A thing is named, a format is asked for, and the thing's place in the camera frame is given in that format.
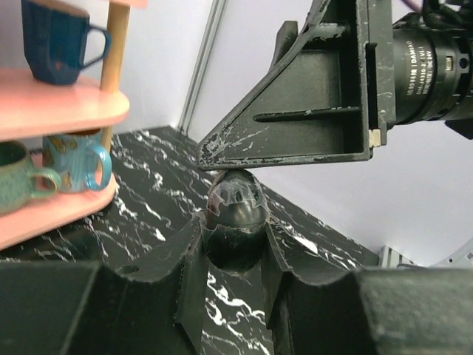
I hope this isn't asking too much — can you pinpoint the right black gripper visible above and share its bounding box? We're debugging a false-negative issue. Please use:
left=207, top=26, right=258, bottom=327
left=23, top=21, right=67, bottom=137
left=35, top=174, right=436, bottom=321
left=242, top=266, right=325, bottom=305
left=354, top=1, right=472, bottom=155

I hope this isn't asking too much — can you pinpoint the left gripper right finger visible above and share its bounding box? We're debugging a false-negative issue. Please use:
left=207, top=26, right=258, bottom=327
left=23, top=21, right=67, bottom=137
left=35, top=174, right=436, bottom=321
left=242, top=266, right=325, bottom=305
left=261, top=222, right=472, bottom=354

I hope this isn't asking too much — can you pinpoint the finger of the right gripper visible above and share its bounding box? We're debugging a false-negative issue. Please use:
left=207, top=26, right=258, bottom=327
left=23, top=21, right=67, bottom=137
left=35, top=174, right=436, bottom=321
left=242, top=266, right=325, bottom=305
left=197, top=1, right=372, bottom=170

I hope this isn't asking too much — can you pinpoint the dark blue mug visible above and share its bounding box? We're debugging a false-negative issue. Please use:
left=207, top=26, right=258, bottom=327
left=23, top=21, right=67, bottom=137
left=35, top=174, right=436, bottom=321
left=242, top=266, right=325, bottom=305
left=21, top=0, right=112, bottom=86

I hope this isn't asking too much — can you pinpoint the green ceramic mug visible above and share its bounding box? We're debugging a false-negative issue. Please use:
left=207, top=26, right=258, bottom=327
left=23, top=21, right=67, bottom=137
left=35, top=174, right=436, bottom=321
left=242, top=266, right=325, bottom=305
left=1, top=141, right=62, bottom=216

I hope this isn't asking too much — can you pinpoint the light blue ceramic mug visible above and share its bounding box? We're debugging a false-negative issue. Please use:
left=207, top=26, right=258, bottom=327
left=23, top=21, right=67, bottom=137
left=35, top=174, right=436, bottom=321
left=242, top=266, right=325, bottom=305
left=42, top=129, right=112, bottom=193

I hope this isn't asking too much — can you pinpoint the pink three-tier wooden shelf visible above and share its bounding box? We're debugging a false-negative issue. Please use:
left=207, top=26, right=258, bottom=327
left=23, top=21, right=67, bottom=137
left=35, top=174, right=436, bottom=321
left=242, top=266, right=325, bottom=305
left=1, top=1, right=147, bottom=248

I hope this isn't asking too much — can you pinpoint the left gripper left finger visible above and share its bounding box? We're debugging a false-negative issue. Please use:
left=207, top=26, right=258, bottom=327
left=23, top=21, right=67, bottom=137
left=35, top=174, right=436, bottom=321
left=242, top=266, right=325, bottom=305
left=1, top=218, right=207, bottom=354

